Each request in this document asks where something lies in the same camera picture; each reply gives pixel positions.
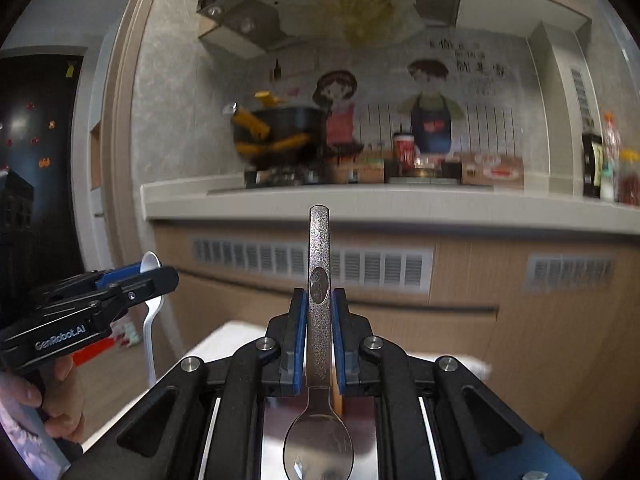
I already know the dark soy sauce bottle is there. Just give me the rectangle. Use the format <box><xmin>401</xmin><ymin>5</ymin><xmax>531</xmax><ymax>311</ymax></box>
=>
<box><xmin>582</xmin><ymin>119</ymin><xmax>603</xmax><ymax>198</ymax></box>

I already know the red floor mat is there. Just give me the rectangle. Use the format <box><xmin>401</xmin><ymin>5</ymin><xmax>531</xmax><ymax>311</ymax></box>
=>
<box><xmin>73</xmin><ymin>334</ymin><xmax>130</xmax><ymax>366</ymax></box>

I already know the right cabinet vent grille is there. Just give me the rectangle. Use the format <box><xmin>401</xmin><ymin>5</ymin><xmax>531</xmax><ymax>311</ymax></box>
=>
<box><xmin>524</xmin><ymin>254</ymin><xmax>615</xmax><ymax>292</ymax></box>

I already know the red drink can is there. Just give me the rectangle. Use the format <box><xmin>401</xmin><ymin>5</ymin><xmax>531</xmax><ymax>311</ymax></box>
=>
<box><xmin>393</xmin><ymin>132</ymin><xmax>416</xmax><ymax>172</ymax></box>

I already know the cartoon couple wall sticker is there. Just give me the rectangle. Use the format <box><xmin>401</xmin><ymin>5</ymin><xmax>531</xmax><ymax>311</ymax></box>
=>
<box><xmin>271</xmin><ymin>35</ymin><xmax>520</xmax><ymax>155</ymax></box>

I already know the person's left hand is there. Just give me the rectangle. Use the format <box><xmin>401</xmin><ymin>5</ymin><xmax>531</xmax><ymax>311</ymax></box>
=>
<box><xmin>1</xmin><ymin>356</ymin><xmax>86</xmax><ymax>443</ymax></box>

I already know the left cabinet vent grille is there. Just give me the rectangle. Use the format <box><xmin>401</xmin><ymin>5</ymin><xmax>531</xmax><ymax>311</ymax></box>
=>
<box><xmin>191</xmin><ymin>235</ymin><xmax>435</xmax><ymax>294</ymax></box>

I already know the range hood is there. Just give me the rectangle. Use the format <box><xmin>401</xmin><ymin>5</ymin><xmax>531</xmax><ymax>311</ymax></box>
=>
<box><xmin>198</xmin><ymin>0</ymin><xmax>460</xmax><ymax>58</ymax></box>

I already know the white textured table cloth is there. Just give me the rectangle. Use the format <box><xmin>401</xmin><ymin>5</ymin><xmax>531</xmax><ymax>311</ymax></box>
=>
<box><xmin>81</xmin><ymin>321</ymin><xmax>492</xmax><ymax>451</ymax></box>

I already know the cabinet vent grille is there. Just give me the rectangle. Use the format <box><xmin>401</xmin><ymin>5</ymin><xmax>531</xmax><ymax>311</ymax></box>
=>
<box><xmin>191</xmin><ymin>235</ymin><xmax>435</xmax><ymax>294</ymax></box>
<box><xmin>524</xmin><ymin>254</ymin><xmax>615</xmax><ymax>292</ymax></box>

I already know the black refrigerator with magnets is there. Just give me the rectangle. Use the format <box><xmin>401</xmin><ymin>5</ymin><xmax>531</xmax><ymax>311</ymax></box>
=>
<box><xmin>1</xmin><ymin>54</ymin><xmax>84</xmax><ymax>318</ymax></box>

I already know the black cooking pot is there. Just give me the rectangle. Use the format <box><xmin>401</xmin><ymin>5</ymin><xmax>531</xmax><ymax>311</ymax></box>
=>
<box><xmin>221</xmin><ymin>92</ymin><xmax>326</xmax><ymax>170</ymax></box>

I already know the textured handle metal spoon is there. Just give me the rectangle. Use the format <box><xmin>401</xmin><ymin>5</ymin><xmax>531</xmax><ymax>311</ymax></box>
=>
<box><xmin>283</xmin><ymin>205</ymin><xmax>354</xmax><ymax>479</ymax></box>

